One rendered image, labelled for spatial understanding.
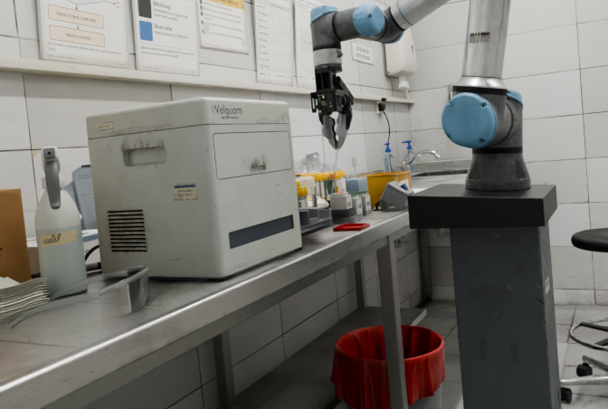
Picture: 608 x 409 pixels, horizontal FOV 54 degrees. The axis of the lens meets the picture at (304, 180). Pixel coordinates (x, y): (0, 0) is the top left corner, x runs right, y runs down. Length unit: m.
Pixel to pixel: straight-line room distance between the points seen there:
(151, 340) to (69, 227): 0.30
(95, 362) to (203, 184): 0.36
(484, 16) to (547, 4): 2.58
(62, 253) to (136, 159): 0.20
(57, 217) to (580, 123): 3.24
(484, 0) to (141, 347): 0.96
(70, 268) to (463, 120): 0.82
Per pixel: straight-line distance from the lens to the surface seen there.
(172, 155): 1.00
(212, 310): 0.89
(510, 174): 1.44
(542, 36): 3.88
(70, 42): 1.65
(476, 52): 1.33
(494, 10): 1.34
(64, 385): 0.71
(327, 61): 1.53
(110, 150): 1.10
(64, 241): 1.02
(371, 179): 1.89
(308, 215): 1.26
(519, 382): 1.51
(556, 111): 3.84
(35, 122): 1.55
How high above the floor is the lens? 1.08
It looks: 3 degrees down
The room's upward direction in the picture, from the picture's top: 5 degrees counter-clockwise
